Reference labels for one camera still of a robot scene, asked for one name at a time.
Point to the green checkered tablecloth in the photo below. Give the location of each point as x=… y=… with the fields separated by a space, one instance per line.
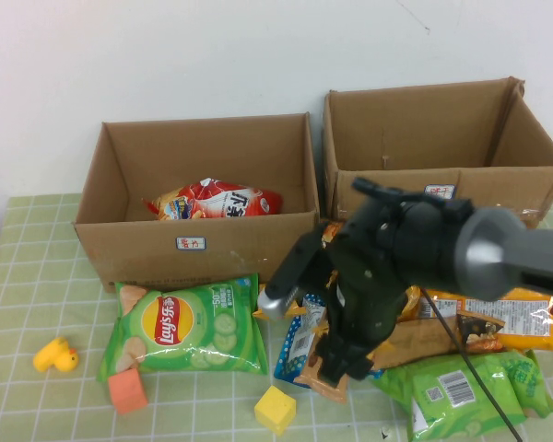
x=27 y=276

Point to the green Lay's chips bag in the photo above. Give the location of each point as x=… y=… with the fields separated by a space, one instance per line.
x=166 y=322

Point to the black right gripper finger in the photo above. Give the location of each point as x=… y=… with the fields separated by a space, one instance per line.
x=332 y=366
x=359 y=366

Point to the red white snack bag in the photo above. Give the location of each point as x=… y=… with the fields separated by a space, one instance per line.
x=221 y=200

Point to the orange foam cube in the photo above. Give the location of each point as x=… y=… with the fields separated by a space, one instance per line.
x=126 y=391

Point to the yellow foam cube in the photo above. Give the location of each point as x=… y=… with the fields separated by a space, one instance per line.
x=274 y=410

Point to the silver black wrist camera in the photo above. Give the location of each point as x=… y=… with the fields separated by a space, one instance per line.
x=281 y=285

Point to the long brown kraft packet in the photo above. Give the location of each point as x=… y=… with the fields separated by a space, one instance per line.
x=419 y=338

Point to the taped brown cardboard box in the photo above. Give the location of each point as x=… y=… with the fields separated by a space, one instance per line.
x=396 y=138

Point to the yellow rubber duck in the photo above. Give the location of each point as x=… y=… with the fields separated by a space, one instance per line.
x=55 y=357

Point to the large orange yellow snack bag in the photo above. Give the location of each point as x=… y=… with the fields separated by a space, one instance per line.
x=511 y=322

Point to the right robot arm black grey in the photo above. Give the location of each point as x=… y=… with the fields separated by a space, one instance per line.
x=511 y=258

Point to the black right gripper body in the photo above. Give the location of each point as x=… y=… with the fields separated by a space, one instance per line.
x=364 y=304

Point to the cardboard box with F2 print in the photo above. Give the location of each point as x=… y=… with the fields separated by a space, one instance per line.
x=143 y=258

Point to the brown snack bar packet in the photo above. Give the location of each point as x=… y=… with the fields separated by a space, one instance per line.
x=309 y=368

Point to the blue polka dot snack bag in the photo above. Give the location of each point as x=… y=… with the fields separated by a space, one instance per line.
x=295 y=343

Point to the white red-text label sticker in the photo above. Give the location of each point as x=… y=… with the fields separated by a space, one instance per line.
x=190 y=243
x=438 y=191

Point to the large green snack bag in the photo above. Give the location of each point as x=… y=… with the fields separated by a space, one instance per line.
x=442 y=405

